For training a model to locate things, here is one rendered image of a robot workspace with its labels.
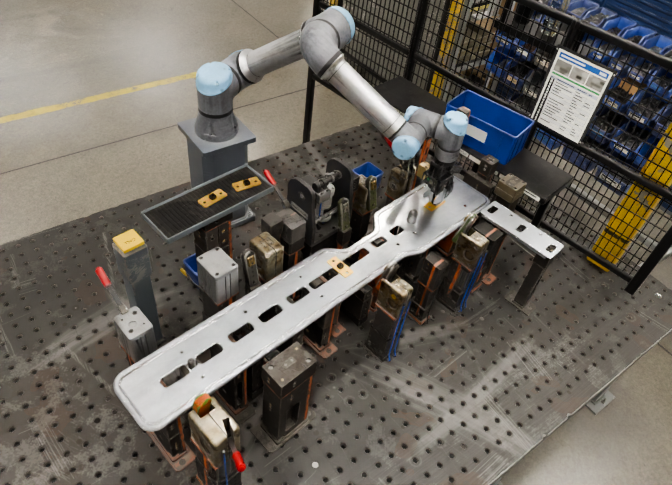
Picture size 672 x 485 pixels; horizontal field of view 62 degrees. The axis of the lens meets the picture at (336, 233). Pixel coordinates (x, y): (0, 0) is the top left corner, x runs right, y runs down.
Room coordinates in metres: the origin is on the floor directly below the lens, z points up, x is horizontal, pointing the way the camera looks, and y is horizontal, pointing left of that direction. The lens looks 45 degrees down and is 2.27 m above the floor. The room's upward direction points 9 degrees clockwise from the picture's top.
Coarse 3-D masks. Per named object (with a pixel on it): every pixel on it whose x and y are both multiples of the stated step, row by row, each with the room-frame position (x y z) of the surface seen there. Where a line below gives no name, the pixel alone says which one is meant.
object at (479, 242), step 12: (468, 240) 1.31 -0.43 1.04; (480, 240) 1.31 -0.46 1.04; (456, 252) 1.33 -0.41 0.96; (468, 252) 1.31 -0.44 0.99; (480, 252) 1.28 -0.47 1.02; (456, 264) 1.32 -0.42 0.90; (468, 264) 1.29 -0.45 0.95; (456, 276) 1.31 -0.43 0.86; (468, 276) 1.30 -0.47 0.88; (444, 288) 1.32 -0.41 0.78; (456, 288) 1.30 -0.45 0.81; (468, 288) 1.29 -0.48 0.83; (444, 300) 1.31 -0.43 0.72; (456, 300) 1.29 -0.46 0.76; (456, 312) 1.28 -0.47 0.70
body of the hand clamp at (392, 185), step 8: (400, 168) 1.62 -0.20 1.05; (392, 176) 1.60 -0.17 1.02; (400, 176) 1.57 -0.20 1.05; (408, 176) 1.60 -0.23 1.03; (392, 184) 1.59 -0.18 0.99; (400, 184) 1.57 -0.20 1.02; (408, 184) 1.59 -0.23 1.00; (392, 192) 1.59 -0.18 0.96; (400, 192) 1.57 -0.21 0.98; (392, 200) 1.59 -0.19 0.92; (392, 232) 1.58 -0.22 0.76
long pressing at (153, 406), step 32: (416, 192) 1.56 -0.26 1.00; (384, 224) 1.36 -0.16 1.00; (416, 224) 1.39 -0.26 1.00; (448, 224) 1.41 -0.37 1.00; (320, 256) 1.18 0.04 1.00; (384, 256) 1.22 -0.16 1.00; (256, 288) 1.01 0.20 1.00; (288, 288) 1.03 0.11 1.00; (320, 288) 1.05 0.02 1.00; (352, 288) 1.07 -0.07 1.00; (224, 320) 0.89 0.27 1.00; (256, 320) 0.90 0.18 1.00; (288, 320) 0.92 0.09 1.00; (160, 352) 0.76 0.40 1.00; (192, 352) 0.77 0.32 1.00; (224, 352) 0.79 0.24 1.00; (256, 352) 0.80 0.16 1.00; (128, 384) 0.66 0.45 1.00; (160, 384) 0.67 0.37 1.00; (192, 384) 0.69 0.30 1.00; (224, 384) 0.70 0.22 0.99; (160, 416) 0.59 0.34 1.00
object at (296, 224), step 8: (288, 208) 1.29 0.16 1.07; (280, 216) 1.25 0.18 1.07; (288, 216) 1.25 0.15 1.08; (296, 216) 1.26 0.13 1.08; (288, 224) 1.22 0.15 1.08; (296, 224) 1.22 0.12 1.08; (304, 224) 1.23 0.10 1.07; (288, 232) 1.21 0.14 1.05; (296, 232) 1.21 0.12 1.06; (304, 232) 1.24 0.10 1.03; (280, 240) 1.22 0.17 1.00; (288, 240) 1.20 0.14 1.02; (296, 240) 1.21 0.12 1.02; (288, 248) 1.20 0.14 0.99; (296, 248) 1.21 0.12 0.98; (288, 256) 1.20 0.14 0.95; (296, 256) 1.23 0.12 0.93; (288, 264) 1.20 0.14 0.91; (296, 296) 1.23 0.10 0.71
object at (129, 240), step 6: (120, 234) 1.00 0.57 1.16; (126, 234) 1.00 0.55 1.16; (132, 234) 1.01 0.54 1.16; (114, 240) 0.97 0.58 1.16; (120, 240) 0.98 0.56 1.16; (126, 240) 0.98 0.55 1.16; (132, 240) 0.98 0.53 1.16; (138, 240) 0.99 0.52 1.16; (120, 246) 0.96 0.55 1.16; (126, 246) 0.96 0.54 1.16; (132, 246) 0.96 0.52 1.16; (138, 246) 0.97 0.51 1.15; (126, 252) 0.95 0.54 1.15
